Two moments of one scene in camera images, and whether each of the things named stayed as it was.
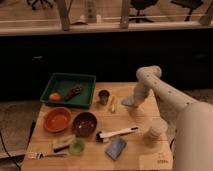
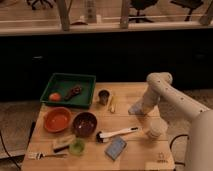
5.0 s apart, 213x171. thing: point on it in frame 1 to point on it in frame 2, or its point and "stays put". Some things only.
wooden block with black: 64,142 stays put
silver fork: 41,155 stays put
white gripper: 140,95 to 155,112
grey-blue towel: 128,101 to 137,109
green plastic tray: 70,90 stays put
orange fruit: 55,97 stays put
